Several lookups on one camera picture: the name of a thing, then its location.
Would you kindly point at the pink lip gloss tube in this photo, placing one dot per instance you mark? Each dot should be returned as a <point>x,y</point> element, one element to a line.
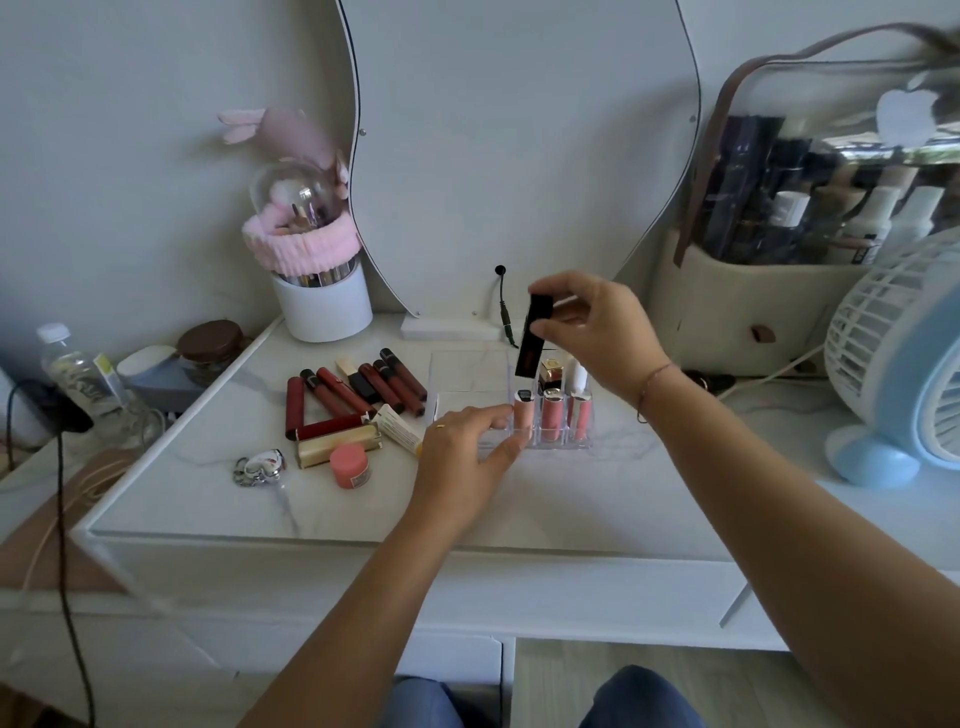
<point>580,416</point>
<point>523,416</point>
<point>552,417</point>

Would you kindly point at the black power adapter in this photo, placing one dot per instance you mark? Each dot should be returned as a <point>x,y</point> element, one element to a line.
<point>56,409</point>

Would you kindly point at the brown wooden stool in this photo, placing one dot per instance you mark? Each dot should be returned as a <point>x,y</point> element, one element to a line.
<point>41,540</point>

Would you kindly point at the pink round jar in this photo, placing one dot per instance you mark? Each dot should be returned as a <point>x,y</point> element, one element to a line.
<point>350,466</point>

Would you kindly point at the long gold lipstick case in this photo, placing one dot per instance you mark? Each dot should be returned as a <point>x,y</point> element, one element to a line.
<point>337,445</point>

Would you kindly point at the white squeeze tube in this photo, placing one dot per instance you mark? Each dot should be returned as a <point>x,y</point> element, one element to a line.
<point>396,429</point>

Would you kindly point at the wavy frameless mirror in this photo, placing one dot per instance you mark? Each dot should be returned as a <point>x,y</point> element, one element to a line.
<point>517,150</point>

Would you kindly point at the person's leg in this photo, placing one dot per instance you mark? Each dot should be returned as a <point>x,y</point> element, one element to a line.
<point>641,701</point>
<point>420,705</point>

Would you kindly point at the person's left hand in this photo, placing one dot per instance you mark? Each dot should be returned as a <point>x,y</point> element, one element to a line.
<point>450,465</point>

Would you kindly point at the clear acrylic makeup organizer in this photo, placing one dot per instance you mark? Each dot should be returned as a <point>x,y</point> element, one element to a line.
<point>465,382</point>

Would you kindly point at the person's right leg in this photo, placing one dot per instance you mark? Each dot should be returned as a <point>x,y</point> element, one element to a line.
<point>641,701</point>

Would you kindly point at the person's right hand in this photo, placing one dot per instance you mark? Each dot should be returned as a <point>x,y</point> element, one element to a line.
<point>611,330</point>

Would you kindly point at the white slim tube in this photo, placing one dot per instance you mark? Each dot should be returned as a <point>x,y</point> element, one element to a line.
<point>577,376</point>

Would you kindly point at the person's right forearm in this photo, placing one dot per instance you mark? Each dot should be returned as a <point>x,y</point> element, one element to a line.
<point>787,540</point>

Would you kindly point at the white brush holder cup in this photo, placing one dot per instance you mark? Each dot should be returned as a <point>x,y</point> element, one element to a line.
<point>324,304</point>

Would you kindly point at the clear dome lid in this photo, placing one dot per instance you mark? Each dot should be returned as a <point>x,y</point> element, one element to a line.
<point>289,187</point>

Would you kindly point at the clear cosmetic bag beige base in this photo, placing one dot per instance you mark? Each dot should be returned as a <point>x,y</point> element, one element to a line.
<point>750,315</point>

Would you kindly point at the pink fluffy headband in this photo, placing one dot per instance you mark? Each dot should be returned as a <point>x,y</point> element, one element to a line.
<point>292,247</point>

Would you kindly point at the black lip gloss tube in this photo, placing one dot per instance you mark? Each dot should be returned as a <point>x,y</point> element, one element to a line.
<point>532,341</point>

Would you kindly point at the small black object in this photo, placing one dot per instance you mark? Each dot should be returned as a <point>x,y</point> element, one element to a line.
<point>712,381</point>

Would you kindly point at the person's left thumb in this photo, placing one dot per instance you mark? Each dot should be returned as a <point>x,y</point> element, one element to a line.
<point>504,454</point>

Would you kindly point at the blue and white desk fan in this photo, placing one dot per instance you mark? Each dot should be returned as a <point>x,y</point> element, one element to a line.
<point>900,360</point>

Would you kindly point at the black tube with cream cap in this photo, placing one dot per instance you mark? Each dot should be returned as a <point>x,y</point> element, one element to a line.
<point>358,381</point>

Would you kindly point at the person's right thumb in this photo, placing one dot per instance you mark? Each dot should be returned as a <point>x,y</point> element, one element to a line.
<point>553,315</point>

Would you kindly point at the clear plastic water bottle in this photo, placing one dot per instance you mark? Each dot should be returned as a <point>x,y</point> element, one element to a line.
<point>82,379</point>

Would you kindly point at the pile of dark red lipsticks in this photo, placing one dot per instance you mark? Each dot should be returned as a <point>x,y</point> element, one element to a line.
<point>337,394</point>

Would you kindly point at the white mirror base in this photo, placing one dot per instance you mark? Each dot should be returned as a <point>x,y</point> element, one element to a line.
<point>448,327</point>

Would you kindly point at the brown lidded jar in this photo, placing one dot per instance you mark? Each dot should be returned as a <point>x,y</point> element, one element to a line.
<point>210,349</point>

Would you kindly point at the person's left forearm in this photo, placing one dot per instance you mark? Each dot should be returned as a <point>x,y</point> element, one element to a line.
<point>360,622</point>

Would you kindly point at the pink bunny plush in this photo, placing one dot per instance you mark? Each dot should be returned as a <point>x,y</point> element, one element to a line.
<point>289,135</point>

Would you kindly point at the gold lipstick with red band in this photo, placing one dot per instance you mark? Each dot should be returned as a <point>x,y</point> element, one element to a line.
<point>550,373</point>

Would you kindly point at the blue grey box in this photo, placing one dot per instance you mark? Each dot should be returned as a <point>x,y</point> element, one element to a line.
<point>154,379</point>

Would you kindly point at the person's left leg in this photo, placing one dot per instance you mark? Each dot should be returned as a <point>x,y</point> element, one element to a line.
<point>420,705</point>

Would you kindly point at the white vanity drawer front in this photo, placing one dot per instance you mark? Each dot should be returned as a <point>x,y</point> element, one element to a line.
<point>450,592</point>

